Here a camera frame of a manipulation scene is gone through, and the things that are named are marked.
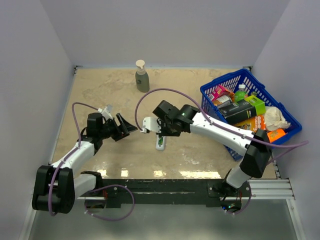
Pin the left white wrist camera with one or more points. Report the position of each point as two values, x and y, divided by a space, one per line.
106 112

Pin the orange razor package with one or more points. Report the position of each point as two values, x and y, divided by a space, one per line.
252 124

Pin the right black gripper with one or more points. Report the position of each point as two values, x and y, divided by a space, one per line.
164 133

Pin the blue plastic basket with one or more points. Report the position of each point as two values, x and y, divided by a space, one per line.
232 81

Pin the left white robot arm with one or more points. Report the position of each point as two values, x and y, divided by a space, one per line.
56 187

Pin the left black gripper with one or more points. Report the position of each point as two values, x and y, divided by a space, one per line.
127 127

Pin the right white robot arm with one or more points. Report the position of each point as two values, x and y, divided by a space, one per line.
252 147

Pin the white remote control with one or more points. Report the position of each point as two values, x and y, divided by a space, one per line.
160 143

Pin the green drink bottle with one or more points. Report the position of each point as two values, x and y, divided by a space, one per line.
241 93

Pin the grey soap dispenser bottle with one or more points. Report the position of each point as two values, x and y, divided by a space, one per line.
142 77

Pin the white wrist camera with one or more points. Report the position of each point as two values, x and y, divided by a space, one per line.
106 112
150 124

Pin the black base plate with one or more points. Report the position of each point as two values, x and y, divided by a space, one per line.
211 193

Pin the orange snack bag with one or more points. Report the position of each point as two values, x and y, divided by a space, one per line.
275 134

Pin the brown label can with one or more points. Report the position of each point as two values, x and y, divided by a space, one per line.
222 101

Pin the pink snack box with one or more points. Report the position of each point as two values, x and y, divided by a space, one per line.
220 91

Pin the black and green box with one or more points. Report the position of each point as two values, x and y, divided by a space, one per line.
242 110

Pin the crumpled beige cloth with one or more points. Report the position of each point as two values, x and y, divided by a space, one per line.
274 119

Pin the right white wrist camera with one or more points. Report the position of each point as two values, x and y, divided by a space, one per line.
150 124

